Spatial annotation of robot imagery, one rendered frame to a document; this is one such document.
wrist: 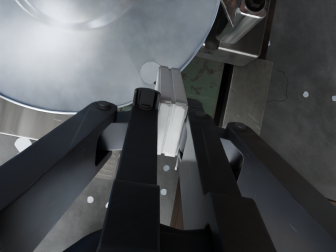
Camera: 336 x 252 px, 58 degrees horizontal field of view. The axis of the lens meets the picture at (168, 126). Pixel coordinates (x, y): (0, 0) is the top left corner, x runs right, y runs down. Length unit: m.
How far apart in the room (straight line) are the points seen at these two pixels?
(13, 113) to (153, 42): 0.15
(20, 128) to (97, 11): 0.13
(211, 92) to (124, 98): 0.18
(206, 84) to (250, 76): 0.07
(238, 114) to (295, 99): 0.78
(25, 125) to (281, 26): 1.08
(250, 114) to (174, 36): 0.20
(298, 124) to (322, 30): 0.37
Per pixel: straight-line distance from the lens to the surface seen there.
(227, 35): 0.38
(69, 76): 0.31
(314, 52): 1.30
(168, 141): 0.15
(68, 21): 0.31
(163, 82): 0.17
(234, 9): 0.33
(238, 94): 0.46
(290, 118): 1.22
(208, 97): 0.45
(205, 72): 0.45
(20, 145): 0.46
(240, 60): 0.44
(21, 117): 0.32
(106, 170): 0.93
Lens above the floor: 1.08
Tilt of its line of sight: 84 degrees down
